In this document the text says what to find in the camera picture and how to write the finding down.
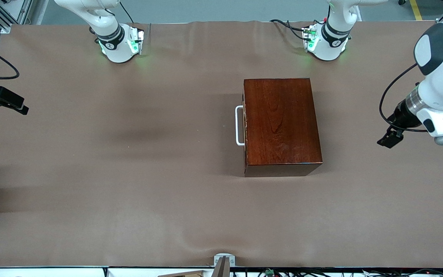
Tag black right base cable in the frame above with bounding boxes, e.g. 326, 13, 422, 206
120, 0, 137, 23

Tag light wooden strip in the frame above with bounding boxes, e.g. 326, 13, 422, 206
158, 270, 207, 277

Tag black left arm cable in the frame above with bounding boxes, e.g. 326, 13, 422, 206
379, 63, 428, 133

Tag wooden drawer with white handle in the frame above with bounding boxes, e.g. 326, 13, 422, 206
235, 81, 248, 175

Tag black left base cables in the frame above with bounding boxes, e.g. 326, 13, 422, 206
270, 18, 307, 41

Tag grey table clamp bracket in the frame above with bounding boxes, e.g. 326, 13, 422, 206
214, 253, 235, 267

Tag brown table mat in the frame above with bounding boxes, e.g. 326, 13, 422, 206
0, 20, 443, 269

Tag dark red wooden cabinet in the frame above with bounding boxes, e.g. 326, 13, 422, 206
243, 78, 323, 177

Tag dark camera stand post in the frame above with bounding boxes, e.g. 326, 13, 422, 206
211, 257, 230, 277

